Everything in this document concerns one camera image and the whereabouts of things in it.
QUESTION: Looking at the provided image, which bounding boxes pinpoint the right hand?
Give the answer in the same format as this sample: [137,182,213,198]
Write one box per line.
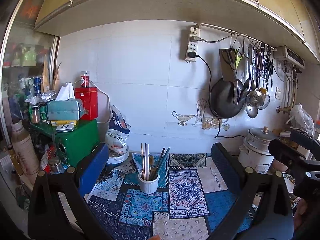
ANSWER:
[293,199,308,230]

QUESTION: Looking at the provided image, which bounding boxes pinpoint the patterned plate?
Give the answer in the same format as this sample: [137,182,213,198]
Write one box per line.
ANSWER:
[283,173,300,209]

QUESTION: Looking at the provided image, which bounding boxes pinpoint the white plastic bag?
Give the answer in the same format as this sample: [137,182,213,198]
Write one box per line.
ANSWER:
[286,103,315,136]

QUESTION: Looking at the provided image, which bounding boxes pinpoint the white rice cooker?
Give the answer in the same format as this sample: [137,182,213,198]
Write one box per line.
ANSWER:
[238,126,277,174]

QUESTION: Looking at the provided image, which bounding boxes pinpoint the metal ladle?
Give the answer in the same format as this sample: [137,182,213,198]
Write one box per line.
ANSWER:
[246,105,258,119]

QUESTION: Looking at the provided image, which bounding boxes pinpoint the green cabinet box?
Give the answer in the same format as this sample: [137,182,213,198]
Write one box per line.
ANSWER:
[30,120,100,167]

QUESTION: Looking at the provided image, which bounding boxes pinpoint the patterned blue table mat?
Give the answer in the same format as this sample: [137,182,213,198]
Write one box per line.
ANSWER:
[87,153,236,239]

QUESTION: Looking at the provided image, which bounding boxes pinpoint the metal slotted skimmer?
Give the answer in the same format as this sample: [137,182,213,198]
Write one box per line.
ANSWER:
[246,44,261,106]

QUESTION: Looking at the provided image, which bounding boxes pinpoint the beige thermos bottle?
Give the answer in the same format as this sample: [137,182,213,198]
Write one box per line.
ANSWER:
[11,120,40,176]

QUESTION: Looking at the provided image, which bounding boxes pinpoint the white plastic container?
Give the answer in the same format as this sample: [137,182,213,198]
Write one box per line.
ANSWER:
[107,148,129,165]

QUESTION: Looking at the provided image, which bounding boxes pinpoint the white ceramic utensil cup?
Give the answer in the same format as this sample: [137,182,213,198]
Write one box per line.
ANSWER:
[138,171,160,194]

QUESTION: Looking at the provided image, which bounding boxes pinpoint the black scissors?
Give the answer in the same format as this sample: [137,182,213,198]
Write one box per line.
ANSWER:
[265,45,273,89]

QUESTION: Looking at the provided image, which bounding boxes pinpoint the black wok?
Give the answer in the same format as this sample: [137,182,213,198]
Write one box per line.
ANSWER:
[209,78,245,119]

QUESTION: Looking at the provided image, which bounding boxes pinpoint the blue white food bag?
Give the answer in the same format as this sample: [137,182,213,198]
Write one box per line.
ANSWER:
[105,106,131,155]

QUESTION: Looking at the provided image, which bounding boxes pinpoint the gold spoon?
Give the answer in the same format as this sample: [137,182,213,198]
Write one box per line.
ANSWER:
[148,155,155,178]

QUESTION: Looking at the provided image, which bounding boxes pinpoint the teal tissue box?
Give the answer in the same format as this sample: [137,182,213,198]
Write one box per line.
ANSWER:
[47,99,84,121]

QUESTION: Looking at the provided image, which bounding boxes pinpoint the white water heater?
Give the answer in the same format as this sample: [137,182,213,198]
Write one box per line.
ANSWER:
[273,46,305,69]

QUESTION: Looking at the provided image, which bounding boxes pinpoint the white chopstick in cup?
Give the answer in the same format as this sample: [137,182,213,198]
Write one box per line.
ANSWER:
[140,143,145,179]

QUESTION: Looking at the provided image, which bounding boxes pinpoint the dark green chopstick in cup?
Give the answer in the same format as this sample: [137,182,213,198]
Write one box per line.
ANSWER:
[149,148,170,180]

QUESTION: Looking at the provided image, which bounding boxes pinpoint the green peeler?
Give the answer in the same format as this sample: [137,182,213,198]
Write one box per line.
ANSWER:
[235,50,243,68]

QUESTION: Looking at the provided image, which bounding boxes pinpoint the red tin box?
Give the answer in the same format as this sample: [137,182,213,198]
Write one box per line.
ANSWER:
[75,87,98,121]

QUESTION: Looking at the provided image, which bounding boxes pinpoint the red can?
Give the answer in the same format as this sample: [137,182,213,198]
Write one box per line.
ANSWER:
[80,70,89,88]

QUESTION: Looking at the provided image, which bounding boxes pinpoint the overhead cabinet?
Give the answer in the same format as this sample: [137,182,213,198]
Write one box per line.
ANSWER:
[35,0,319,63]

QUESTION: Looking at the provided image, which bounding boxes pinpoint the white power strip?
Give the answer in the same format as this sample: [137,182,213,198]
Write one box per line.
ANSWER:
[185,27,200,63]

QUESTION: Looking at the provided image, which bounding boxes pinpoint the wall socket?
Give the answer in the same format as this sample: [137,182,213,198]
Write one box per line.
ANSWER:
[274,87,282,100]

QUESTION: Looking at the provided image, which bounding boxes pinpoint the black power cable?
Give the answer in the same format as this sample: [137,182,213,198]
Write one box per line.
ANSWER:
[187,51,247,139]

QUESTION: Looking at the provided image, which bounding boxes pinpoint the metal hanging rail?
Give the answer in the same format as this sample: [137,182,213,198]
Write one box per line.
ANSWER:
[196,23,261,43]

